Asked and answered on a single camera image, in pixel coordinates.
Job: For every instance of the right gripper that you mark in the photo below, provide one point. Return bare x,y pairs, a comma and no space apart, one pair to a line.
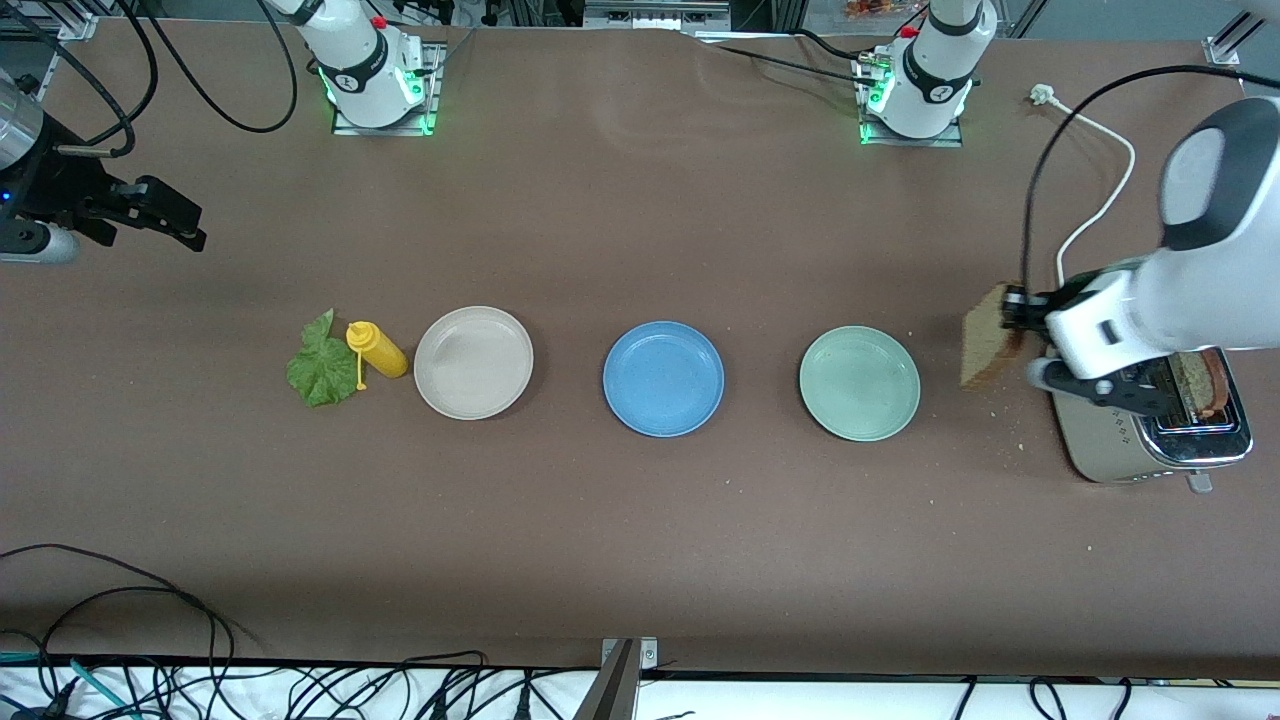
62,185

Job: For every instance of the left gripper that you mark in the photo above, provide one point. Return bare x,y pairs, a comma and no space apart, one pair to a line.
1058,301

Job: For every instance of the brown bread slice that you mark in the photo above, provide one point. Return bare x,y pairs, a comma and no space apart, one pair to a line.
985,345
1205,385

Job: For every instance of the green lettuce leaf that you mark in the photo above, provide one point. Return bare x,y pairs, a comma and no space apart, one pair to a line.
320,375

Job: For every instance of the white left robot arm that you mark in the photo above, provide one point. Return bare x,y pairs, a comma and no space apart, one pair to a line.
1220,300

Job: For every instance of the mint green round plate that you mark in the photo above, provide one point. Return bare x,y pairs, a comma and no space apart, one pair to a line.
859,383

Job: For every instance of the beige round plate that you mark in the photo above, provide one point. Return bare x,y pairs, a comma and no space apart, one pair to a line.
473,362

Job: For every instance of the blue round plate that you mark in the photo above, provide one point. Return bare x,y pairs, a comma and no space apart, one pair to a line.
663,378

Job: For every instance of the beige chrome two-slot toaster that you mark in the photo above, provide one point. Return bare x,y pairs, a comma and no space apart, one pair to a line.
1100,450

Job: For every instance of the yellow mustard squeeze bottle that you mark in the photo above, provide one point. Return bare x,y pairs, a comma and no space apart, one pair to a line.
380,352

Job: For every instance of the orange patterned packet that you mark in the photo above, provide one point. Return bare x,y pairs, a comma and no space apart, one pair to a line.
870,8

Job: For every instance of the aluminium frame rail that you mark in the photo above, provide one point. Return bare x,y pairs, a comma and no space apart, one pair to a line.
1230,40
50,20
655,12

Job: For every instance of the grey metal bracket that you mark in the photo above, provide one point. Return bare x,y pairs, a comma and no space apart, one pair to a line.
615,685

